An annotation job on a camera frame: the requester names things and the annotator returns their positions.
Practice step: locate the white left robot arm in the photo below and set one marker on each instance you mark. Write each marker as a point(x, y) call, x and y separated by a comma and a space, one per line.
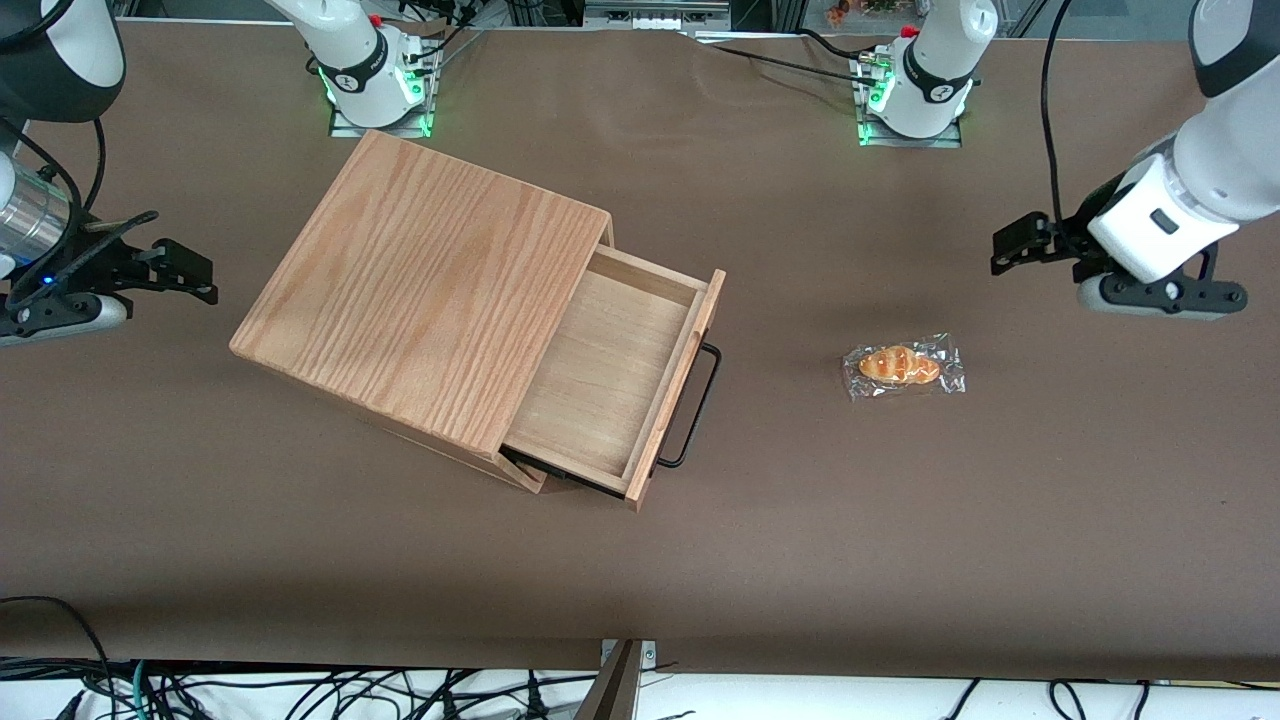
point(1235, 150)

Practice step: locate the bread roll in plastic wrap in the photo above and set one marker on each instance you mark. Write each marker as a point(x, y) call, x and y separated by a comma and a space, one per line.
point(900, 366)

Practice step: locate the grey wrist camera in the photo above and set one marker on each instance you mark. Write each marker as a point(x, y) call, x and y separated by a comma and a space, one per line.
point(1150, 295)
point(60, 318)

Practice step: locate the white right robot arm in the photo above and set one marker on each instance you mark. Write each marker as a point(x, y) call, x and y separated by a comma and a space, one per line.
point(85, 40)

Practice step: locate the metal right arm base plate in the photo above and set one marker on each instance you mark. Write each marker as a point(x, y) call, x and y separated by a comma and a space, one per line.
point(345, 125)

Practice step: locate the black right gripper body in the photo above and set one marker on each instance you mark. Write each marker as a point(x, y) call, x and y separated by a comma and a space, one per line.
point(98, 264)

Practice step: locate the wooden oak cabinet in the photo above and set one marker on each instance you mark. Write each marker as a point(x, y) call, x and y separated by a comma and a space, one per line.
point(420, 290)

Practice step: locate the metal bracket at table edge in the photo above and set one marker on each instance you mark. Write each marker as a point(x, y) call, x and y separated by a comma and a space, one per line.
point(620, 680)

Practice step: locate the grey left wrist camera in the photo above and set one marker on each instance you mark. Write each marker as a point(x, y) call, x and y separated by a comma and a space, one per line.
point(1150, 295)

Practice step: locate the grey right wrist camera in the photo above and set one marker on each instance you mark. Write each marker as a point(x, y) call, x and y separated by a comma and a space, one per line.
point(60, 318)

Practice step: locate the aluminium frame rail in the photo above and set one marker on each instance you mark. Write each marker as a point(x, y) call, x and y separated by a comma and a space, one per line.
point(655, 12)

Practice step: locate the wooden drawer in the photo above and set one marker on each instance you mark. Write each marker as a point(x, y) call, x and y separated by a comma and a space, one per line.
point(600, 380)

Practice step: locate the brown table cover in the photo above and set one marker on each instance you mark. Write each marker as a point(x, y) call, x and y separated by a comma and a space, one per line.
point(800, 550)

